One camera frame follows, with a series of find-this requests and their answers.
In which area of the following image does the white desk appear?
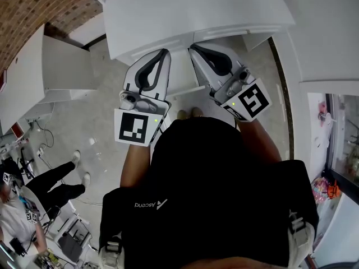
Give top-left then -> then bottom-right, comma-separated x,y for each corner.
80,0 -> 298,64

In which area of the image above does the glass display case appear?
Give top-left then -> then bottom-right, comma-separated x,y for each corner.
324,93 -> 359,188

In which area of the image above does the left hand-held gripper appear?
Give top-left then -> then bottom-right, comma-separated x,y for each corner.
113,48 -> 172,147

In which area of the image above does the pink toy bag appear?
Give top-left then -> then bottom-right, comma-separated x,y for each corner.
311,176 -> 331,205

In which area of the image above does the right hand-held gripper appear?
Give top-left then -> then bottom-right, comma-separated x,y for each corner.
188,43 -> 273,123

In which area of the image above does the person's black shirt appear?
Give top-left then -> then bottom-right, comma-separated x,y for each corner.
98,116 -> 320,269

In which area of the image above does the white shoulder strap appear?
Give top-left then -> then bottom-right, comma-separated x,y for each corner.
99,233 -> 123,269
287,210 -> 315,269

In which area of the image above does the white shelf cabinet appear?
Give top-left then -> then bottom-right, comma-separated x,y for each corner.
0,23 -> 99,123

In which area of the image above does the white drawer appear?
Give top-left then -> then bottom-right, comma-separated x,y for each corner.
165,48 -> 208,98

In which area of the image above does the person's right forearm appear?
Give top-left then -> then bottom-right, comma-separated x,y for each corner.
237,119 -> 283,164

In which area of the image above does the person's left forearm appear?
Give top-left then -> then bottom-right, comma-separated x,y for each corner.
119,142 -> 153,191

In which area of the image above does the orange toy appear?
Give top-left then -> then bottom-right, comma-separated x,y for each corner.
326,179 -> 342,201

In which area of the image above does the black router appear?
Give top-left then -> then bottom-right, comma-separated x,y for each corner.
57,219 -> 84,263

